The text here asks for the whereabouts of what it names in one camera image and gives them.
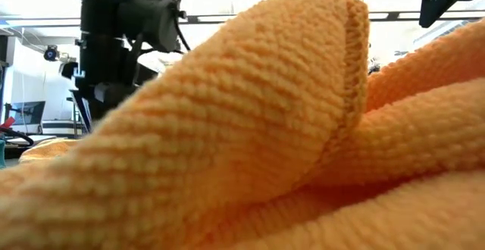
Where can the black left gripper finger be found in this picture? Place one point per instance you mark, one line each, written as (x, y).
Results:
(81, 110)

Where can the orange microfiber towel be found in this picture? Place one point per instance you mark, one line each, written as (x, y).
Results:
(227, 129)
(49, 149)

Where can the blue-grey microfiber towel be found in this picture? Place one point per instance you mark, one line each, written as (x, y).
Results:
(2, 151)

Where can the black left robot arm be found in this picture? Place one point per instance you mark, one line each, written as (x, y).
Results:
(102, 22)

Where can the white shelf unit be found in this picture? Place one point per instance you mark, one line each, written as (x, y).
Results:
(60, 128)

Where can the dark computer monitor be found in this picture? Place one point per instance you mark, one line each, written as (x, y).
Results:
(30, 113)

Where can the red object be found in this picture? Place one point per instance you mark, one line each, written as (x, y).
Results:
(7, 123)

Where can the black ceiling camera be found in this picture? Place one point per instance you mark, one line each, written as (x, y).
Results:
(51, 54)

